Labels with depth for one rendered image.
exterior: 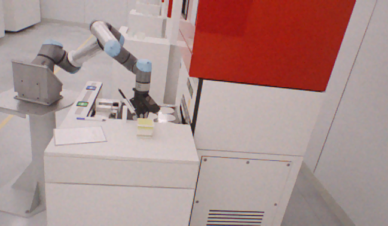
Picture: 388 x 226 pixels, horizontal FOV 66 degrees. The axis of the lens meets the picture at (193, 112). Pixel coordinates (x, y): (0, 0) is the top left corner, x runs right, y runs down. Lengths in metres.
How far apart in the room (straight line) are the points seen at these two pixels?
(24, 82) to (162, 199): 1.18
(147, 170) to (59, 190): 0.37
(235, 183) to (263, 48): 0.80
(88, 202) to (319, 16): 1.36
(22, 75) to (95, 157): 0.98
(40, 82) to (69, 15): 7.90
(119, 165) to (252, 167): 0.83
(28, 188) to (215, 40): 1.85
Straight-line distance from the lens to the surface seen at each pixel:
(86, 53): 2.06
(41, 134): 2.22
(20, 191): 2.70
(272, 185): 1.94
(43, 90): 2.06
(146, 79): 1.52
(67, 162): 1.32
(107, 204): 1.42
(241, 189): 1.89
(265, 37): 1.53
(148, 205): 1.42
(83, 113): 1.64
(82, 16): 9.81
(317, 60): 1.68
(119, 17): 9.65
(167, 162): 1.28
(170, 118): 1.79
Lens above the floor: 1.65
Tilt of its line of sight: 23 degrees down
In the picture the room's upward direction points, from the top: 9 degrees clockwise
